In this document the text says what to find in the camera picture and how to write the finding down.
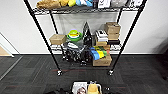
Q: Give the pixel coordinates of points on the pale basket with dark spots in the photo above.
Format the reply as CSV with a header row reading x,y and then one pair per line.
x,y
86,89

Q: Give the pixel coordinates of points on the black crumpled bag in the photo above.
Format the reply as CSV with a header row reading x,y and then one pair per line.
x,y
76,52

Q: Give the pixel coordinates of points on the black pointed bag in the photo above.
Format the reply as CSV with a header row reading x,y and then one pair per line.
x,y
87,36

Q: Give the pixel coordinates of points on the blue green yellow bundle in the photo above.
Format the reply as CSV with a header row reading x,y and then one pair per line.
x,y
98,53

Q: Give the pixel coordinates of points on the green and yellow toy bowl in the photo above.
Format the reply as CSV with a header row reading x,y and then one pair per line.
x,y
74,35

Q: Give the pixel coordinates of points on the white striped box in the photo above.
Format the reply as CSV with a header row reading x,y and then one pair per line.
x,y
101,35

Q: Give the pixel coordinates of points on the small cardboard box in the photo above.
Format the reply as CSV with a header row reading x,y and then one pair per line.
x,y
57,39

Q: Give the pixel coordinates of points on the flat black box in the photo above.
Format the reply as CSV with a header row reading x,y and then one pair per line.
x,y
113,42

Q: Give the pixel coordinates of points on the stacked brown boxes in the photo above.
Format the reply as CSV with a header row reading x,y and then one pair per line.
x,y
112,30

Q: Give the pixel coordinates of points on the magazine with face print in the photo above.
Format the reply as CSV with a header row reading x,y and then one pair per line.
x,y
79,88

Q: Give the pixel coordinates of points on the large yellow plush toy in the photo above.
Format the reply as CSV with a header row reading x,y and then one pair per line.
x,y
93,89

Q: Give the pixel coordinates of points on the small light blue toy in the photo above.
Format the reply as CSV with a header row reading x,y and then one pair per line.
x,y
84,2

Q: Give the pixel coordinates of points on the yellow duck plush toy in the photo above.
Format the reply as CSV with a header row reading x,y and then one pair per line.
x,y
67,2

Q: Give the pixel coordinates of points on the white Oculus box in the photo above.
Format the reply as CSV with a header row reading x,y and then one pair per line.
x,y
103,3

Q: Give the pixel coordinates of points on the tall white box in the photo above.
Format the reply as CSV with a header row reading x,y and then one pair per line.
x,y
136,2

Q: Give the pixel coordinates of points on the white door frame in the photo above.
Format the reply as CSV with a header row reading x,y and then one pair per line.
x,y
7,45

